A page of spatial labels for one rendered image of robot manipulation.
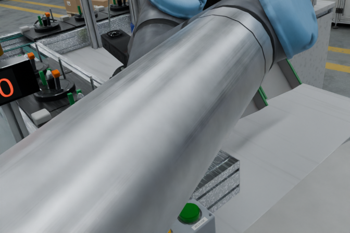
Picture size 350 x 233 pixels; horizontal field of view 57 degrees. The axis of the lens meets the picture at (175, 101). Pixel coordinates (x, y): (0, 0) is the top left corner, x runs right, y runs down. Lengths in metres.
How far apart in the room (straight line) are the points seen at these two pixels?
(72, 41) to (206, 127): 1.77
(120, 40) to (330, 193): 0.59
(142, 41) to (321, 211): 0.58
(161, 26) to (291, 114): 0.78
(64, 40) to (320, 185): 1.47
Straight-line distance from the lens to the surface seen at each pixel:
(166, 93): 0.15
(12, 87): 0.70
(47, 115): 1.02
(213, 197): 0.75
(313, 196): 0.84
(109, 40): 0.60
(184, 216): 0.63
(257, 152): 0.94
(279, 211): 0.80
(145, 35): 0.39
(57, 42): 1.88
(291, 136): 1.01
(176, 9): 0.40
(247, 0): 0.29
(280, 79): 0.97
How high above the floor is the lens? 1.45
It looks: 30 degrees down
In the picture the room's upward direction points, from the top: 7 degrees counter-clockwise
